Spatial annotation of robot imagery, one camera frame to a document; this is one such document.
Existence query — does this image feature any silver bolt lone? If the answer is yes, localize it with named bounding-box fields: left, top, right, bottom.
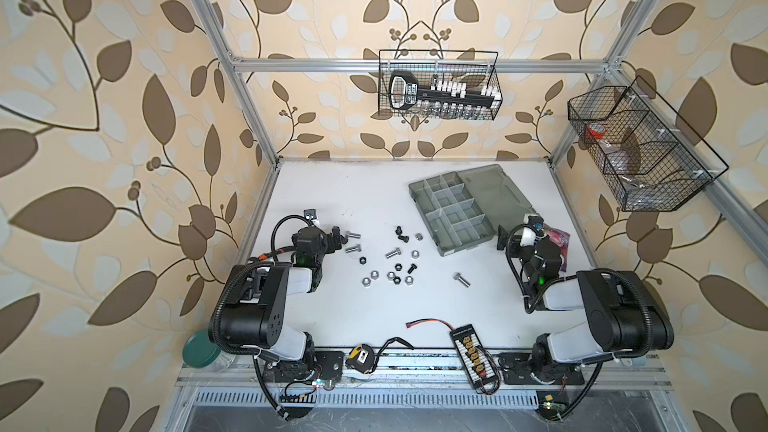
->
left=454, top=273, right=471, bottom=288

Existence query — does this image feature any grey compartment organizer box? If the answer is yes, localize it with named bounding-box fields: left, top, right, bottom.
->
left=408, top=165, right=536, bottom=257

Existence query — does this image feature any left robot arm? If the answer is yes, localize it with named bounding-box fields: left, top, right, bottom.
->
left=208, top=224, right=348, bottom=382

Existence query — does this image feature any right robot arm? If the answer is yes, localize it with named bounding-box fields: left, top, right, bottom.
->
left=497, top=216, right=674, bottom=385

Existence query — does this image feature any pink candy bag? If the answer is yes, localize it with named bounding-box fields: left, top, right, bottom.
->
left=544, top=224, right=571, bottom=263

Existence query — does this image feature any yellow black tape measure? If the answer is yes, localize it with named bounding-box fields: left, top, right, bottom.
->
left=345, top=344, right=376, bottom=375

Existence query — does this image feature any black charger board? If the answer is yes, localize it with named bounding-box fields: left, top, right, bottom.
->
left=449, top=324, right=502, bottom=395

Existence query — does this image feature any green lid jar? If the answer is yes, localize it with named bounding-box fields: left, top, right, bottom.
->
left=182, top=330, right=234, bottom=372

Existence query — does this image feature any socket set holder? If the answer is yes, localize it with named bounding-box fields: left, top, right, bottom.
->
left=384, top=70, right=502, bottom=114

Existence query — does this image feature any red black cable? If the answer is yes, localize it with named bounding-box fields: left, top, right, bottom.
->
left=406, top=317, right=456, bottom=332

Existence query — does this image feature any right wire basket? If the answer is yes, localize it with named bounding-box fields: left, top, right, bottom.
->
left=567, top=76, right=729, bottom=212

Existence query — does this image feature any wire basket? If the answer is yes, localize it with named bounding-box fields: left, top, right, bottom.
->
left=567, top=76, right=729, bottom=212
left=377, top=48, right=503, bottom=121

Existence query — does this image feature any center wire basket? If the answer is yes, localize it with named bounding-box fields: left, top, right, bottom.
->
left=377, top=48, right=503, bottom=121

